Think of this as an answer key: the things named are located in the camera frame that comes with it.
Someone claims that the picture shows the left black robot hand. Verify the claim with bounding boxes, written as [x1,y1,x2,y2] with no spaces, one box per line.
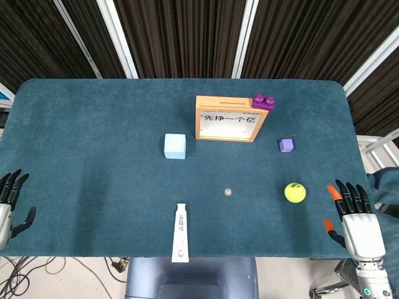
[0,169,37,250]

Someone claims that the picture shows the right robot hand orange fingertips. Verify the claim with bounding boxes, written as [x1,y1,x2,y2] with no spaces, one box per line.
[324,179,387,263]

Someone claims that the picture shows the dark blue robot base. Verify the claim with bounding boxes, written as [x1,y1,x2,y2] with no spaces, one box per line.
[124,257,261,299]

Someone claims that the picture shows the teal fabric heap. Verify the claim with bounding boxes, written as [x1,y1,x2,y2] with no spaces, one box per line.
[366,168,399,219]

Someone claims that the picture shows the chrome chair base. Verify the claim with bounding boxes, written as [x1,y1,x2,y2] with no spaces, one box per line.
[308,279,355,299]

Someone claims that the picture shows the yellow tennis ball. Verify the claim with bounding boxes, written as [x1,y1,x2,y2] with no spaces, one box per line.
[284,182,307,204]

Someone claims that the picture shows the teal table cloth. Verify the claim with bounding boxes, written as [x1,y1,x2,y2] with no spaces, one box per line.
[0,77,380,259]

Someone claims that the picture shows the small purple cube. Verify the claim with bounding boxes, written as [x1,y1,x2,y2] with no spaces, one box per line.
[279,138,295,153]

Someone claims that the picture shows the white panel with blue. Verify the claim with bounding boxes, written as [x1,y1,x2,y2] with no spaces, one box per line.
[0,82,16,110]

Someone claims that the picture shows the purple toy building brick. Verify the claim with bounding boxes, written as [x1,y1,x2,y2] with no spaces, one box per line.
[251,94,276,111]

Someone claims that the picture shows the wooden framed sign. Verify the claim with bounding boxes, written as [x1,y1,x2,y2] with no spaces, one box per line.
[195,95,269,143]

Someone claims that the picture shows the white toothpaste tube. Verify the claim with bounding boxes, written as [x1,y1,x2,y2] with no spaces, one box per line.
[171,203,190,263]

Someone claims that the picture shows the light blue foam cube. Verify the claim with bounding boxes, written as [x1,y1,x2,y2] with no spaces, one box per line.
[163,133,187,160]

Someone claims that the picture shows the thin grey floor cable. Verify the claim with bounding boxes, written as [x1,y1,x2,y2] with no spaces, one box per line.
[0,256,67,297]

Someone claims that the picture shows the white metal frame pieces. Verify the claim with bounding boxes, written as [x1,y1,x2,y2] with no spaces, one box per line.
[357,129,399,169]

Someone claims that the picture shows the black cable with plug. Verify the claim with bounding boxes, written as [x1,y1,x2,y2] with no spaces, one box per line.
[103,257,129,283]

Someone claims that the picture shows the wide white frame post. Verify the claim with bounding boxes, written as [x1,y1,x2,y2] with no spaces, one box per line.
[231,0,260,79]
[342,26,399,97]
[95,0,139,79]

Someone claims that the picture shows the thin white frame post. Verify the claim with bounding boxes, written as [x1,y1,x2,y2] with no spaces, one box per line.
[52,0,103,79]

